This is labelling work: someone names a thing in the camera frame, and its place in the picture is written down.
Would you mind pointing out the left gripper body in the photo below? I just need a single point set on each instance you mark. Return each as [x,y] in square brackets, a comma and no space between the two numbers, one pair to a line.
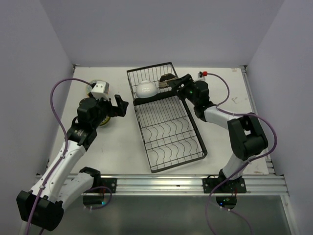
[104,108]

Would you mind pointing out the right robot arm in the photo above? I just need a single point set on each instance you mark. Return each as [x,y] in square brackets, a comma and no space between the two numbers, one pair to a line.
[247,138]

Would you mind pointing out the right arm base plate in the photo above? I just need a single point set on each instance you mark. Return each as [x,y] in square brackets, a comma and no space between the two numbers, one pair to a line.
[232,186]

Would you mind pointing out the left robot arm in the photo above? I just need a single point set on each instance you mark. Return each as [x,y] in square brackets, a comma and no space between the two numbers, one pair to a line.
[45,203]

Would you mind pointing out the dark patterned bowl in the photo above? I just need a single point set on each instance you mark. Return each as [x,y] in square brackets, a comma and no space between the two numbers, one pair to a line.
[163,81]

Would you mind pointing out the white bowl yellow sun dots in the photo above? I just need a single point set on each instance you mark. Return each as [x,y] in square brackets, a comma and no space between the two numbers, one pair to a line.
[88,88]

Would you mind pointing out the black wire dish rack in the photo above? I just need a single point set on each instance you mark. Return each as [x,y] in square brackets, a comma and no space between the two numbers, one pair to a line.
[170,135]

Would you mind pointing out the white ceramic bowl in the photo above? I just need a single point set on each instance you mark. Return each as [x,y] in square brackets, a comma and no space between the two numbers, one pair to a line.
[146,89]

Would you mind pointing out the aluminium mounting rail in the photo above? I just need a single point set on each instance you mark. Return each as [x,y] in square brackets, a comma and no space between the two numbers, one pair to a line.
[193,185]

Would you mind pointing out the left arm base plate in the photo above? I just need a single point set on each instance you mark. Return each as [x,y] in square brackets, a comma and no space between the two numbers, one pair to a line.
[110,183]

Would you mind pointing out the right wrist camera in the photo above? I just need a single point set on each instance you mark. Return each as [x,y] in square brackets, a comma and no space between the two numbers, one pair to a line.
[202,75]

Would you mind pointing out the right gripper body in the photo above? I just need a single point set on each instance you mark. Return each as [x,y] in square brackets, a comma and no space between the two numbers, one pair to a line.
[188,92]

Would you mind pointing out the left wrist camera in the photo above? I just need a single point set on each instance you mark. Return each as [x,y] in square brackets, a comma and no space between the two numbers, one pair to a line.
[100,90]

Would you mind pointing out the lime yellow bowl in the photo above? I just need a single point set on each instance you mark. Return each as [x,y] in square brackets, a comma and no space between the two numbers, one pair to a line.
[105,121]

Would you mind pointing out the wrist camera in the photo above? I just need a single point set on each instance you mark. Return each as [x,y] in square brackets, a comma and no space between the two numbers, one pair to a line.
[202,75]
[100,90]

